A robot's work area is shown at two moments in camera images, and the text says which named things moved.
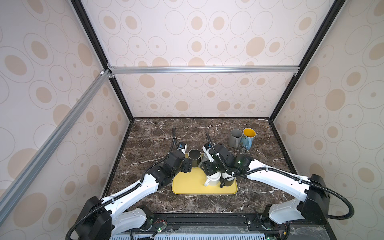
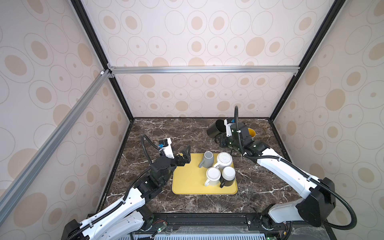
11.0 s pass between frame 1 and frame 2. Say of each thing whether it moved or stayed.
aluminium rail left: stayed
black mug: moved
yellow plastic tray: stayed
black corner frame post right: stayed
